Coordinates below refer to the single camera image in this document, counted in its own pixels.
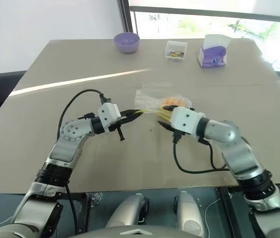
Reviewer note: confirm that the dark window frame post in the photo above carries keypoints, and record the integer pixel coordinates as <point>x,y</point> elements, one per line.
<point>127,17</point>

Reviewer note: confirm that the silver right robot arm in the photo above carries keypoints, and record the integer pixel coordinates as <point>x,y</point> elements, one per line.
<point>241,153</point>

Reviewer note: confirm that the silver left robot leg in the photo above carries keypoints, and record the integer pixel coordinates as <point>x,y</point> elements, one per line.
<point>127,210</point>

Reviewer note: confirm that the silver right robot leg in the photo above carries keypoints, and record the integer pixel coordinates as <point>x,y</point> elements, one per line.
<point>188,210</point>

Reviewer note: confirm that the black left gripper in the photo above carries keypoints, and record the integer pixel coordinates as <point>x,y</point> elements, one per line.
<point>123,118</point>

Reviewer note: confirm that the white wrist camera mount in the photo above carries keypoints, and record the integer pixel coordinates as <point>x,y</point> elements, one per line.
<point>186,120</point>
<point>107,117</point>

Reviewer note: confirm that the silver robot torso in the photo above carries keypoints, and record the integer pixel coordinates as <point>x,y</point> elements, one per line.
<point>137,233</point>

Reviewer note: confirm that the purple white tissue box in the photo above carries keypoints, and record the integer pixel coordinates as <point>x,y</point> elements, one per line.
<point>214,54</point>

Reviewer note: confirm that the black table leg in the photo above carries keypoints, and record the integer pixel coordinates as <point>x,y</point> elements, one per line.
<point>229,213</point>

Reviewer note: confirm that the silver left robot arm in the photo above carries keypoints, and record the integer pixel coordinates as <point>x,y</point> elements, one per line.
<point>65,146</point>

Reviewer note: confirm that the clear box of coloured pins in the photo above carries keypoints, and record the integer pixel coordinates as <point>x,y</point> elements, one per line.
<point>176,50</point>

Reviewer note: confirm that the purple plastic bowl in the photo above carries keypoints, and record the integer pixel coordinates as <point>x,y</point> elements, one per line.
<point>127,42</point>

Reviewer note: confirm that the metal table bracket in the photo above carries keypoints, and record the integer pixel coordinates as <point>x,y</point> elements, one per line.
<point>95,199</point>

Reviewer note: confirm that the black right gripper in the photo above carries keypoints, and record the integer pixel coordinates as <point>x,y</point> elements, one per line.
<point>178,136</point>

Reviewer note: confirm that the clear plastic zip bag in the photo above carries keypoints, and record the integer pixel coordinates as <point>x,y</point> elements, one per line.
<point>147,99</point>

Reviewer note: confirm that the orange melon bread snack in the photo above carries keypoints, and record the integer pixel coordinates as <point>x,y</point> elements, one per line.
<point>176,101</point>

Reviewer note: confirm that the silver robot leg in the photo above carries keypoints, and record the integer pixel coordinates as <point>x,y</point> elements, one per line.
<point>188,210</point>
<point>127,210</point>

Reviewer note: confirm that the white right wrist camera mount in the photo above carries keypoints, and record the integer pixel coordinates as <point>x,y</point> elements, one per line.
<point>186,120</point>

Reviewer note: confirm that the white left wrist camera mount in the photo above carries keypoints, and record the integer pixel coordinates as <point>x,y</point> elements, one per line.
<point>107,117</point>

